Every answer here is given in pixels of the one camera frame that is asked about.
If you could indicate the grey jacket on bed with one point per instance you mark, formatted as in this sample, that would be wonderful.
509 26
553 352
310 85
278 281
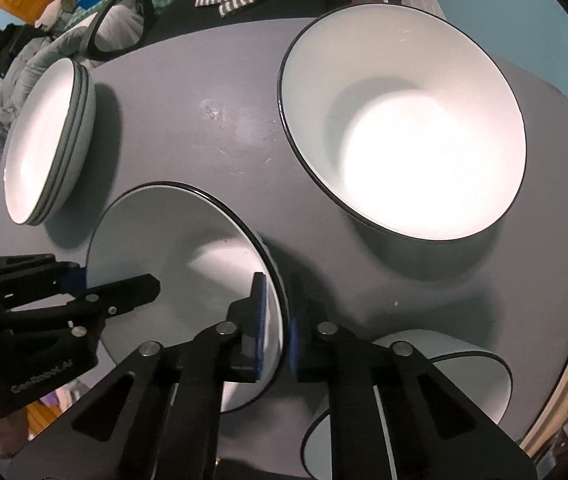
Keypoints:
33 60

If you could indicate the light grey mattress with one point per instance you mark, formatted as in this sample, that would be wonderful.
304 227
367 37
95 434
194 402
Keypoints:
113 22

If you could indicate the black office chair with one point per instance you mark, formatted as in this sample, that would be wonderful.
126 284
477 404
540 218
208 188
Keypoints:
173 20

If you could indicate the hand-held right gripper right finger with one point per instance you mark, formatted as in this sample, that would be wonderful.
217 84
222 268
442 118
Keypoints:
295 345

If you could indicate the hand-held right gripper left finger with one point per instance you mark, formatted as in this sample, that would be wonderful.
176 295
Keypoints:
260 330

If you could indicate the black clothes pile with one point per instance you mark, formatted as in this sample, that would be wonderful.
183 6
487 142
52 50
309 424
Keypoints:
3 52

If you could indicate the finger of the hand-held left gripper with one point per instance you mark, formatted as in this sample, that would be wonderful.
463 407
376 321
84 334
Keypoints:
113 300
74 279

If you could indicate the white bowl with dark rim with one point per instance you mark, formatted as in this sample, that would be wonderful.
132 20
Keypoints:
163 240
464 385
404 135

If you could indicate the beige clothes pile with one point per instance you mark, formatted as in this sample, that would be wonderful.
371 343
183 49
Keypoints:
63 2

